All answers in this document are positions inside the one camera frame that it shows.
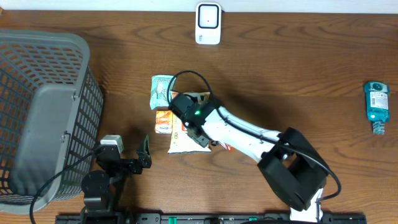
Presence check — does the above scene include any small orange candy box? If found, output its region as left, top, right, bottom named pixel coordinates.
left=154, top=111, right=173, bottom=134

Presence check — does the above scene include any orange Toppo snack box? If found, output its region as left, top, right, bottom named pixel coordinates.
left=218, top=141, right=234, bottom=152

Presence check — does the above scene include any teal snack packet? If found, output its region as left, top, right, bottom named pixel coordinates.
left=150, top=75, right=173, bottom=110

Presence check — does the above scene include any blue mouthwash bottle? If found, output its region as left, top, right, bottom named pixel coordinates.
left=364, top=81, right=390, bottom=134

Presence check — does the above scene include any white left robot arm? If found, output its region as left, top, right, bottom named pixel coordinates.
left=80, top=135, right=152, bottom=223

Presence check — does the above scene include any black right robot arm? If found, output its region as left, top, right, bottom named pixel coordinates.
left=169, top=93, right=330, bottom=222

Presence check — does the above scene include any grey plastic shopping basket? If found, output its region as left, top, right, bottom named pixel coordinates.
left=1, top=29, right=103, bottom=214

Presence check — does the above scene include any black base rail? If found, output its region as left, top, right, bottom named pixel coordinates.
left=55, top=212, right=368, bottom=224

